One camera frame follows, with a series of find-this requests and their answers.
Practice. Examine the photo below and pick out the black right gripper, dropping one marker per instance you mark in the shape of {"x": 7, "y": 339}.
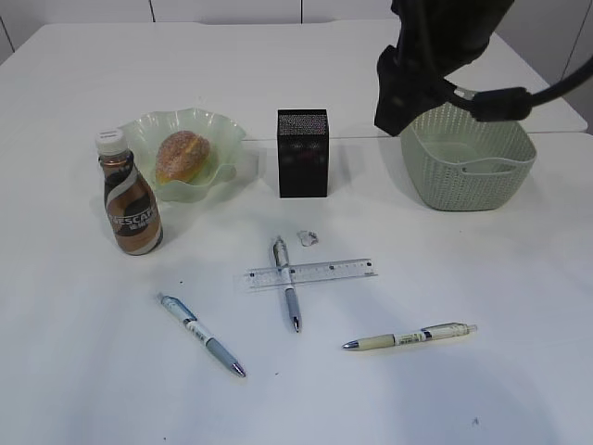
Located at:
{"x": 435, "y": 39}

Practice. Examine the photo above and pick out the sugared bread roll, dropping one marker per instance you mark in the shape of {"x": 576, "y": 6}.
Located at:
{"x": 181, "y": 157}

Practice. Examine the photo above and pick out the clear plastic ruler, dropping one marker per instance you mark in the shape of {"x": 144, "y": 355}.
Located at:
{"x": 259, "y": 279}

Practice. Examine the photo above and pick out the Nescafe coffee bottle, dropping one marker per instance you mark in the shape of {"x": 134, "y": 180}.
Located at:
{"x": 129, "y": 201}

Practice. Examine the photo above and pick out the green woven plastic basket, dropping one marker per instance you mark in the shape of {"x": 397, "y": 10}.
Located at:
{"x": 457, "y": 163}

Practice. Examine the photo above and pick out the black mesh pen holder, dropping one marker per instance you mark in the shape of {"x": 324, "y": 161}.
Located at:
{"x": 303, "y": 152}

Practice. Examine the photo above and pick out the green ruffled glass plate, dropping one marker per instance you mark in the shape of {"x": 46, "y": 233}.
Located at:
{"x": 146, "y": 134}

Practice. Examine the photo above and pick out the cream ballpoint pen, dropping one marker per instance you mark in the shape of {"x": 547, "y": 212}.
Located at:
{"x": 429, "y": 333}

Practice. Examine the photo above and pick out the blue grey ballpoint pen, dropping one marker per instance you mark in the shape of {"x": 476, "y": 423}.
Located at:
{"x": 191, "y": 323}

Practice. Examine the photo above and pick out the small torn paper bit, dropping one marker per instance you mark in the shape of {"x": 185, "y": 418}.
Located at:
{"x": 307, "y": 238}

